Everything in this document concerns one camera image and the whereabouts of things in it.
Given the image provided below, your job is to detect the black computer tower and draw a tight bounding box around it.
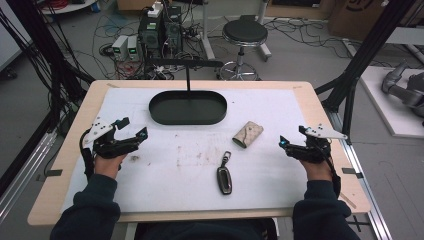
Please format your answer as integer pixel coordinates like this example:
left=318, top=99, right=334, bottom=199
left=137, top=5, right=184, bottom=60

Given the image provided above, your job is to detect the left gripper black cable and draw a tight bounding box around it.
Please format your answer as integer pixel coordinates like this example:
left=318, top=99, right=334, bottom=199
left=78, top=129, right=97, bottom=183

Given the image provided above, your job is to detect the white board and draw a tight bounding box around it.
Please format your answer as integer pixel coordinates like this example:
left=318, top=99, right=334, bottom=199
left=359, top=65, right=424, bottom=140

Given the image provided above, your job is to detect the beige key case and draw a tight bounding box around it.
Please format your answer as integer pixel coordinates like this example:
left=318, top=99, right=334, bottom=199
left=231, top=120, right=265, bottom=149

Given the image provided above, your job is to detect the black tape strip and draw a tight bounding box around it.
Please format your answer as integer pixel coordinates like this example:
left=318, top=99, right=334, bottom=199
left=341, top=167, right=365, bottom=180
left=35, top=168, right=64, bottom=183

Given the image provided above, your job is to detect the person's left hand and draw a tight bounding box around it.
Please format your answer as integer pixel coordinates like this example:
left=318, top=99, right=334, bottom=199
left=94, top=153, right=128, bottom=180

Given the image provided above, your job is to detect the person's lap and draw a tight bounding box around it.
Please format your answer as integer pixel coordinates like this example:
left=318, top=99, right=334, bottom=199
left=134, top=217, right=278, bottom=240

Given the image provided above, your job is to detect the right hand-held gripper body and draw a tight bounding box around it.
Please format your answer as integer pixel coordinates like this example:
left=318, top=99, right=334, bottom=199
left=285, top=123, right=349, bottom=165

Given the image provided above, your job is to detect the black oval tray with hanger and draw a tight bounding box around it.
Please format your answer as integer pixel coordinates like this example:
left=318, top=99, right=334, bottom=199
left=145, top=58, right=229, bottom=127

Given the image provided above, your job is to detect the black round stool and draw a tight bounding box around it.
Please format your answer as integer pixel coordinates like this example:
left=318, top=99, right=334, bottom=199
left=219, top=18, right=270, bottom=82

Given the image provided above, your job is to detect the grey power supply unit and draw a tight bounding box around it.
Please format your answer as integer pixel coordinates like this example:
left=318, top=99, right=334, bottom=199
left=111, top=34, right=130, bottom=62
left=127, top=35, right=141, bottom=62

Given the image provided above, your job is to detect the black car key fob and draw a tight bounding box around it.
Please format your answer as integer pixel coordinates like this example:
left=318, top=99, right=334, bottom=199
left=216, top=150, right=234, bottom=196

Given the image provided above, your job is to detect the white table mat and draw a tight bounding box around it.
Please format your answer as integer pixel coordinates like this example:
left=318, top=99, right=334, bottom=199
left=61, top=87, right=310, bottom=214

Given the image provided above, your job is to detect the cardboard box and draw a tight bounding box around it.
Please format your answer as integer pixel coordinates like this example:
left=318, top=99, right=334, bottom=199
left=327, top=0, right=424, bottom=33

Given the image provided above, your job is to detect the person's right hand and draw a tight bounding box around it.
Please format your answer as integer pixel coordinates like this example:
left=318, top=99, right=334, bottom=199
left=299, top=158, right=334, bottom=183

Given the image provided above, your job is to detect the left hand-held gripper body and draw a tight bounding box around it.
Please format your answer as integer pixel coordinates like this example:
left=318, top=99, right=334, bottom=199
left=82, top=116, right=141, bottom=160

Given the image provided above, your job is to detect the black metal frame post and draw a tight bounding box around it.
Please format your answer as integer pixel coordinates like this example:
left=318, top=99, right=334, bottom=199
left=5, top=0, right=96, bottom=134
left=314, top=0, right=418, bottom=140

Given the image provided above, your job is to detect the aluminium rail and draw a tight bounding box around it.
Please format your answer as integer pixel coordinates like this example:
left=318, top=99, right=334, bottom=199
left=0, top=129, right=58, bottom=224
left=327, top=110, right=394, bottom=240

